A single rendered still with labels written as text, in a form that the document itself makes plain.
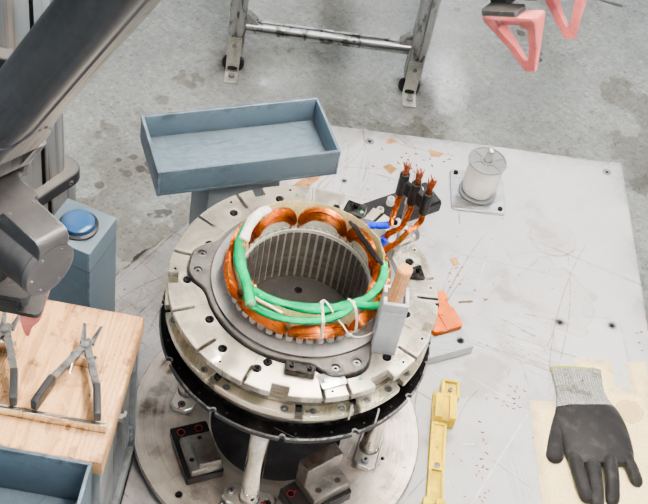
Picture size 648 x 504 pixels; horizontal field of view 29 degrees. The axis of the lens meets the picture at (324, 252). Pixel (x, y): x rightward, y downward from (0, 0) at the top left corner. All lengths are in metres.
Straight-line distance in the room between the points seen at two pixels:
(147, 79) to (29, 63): 2.33
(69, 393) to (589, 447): 0.75
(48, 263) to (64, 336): 0.31
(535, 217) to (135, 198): 1.25
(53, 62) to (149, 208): 2.04
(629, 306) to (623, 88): 1.72
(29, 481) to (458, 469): 0.62
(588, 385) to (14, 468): 0.86
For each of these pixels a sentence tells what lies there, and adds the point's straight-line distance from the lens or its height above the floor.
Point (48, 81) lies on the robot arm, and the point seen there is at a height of 1.55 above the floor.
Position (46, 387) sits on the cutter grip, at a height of 1.09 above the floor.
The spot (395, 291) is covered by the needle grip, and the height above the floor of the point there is 1.20.
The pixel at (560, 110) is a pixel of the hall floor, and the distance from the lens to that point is 3.51.
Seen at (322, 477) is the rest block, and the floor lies 0.84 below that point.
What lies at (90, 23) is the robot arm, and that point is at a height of 1.62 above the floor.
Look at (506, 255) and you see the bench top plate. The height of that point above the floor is 0.78.
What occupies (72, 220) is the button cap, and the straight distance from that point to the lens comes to 1.58.
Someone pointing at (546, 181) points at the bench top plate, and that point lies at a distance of 2.14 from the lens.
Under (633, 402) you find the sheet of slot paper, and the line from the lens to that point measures 1.89.
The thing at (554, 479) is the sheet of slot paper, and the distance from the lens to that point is 1.77.
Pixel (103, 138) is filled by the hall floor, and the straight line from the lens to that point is 3.18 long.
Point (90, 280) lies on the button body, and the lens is 1.60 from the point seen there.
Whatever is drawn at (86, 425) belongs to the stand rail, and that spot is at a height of 1.07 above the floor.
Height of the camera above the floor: 2.22
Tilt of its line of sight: 48 degrees down
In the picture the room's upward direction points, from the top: 12 degrees clockwise
